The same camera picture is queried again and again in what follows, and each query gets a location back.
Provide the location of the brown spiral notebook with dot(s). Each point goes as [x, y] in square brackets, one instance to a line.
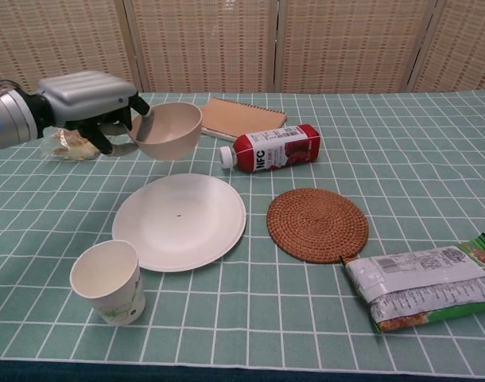
[242, 117]

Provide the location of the woven rattan coaster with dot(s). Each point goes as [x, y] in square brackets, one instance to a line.
[318, 226]

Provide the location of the bamboo folding screen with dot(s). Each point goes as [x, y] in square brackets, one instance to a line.
[242, 44]

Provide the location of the clear bag of biscuits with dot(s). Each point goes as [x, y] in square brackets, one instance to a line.
[73, 149]

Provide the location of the green checkered tablecloth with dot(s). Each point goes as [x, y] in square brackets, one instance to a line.
[385, 167]

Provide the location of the white round plate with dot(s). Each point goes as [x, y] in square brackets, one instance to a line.
[179, 223]

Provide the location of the red juice bottle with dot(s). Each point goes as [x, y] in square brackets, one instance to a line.
[274, 149]

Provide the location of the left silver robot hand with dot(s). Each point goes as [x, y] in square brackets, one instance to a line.
[83, 99]

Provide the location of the white paper cup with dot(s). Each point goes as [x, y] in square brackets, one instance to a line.
[111, 286]

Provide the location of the beige bowl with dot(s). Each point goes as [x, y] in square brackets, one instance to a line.
[175, 131]

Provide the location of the green snack packet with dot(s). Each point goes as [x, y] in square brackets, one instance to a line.
[421, 282]

